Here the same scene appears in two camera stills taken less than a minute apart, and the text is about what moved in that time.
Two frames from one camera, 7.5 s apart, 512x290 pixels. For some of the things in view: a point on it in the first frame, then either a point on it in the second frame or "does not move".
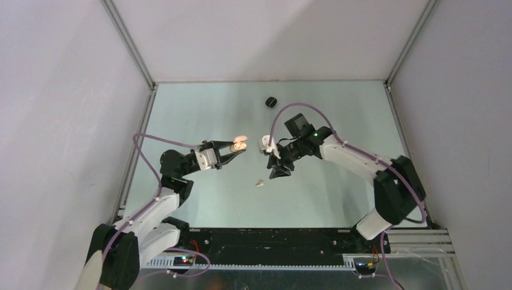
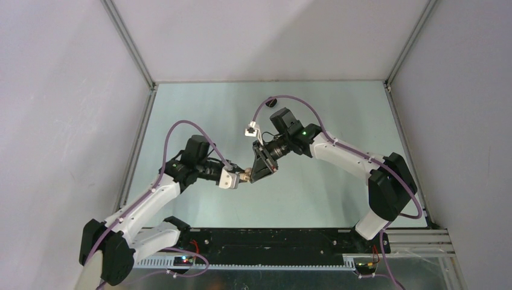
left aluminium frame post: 116,17 does not move
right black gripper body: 288,154 → 265,155
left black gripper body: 210,145 → 234,166
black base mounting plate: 223,242 does not move
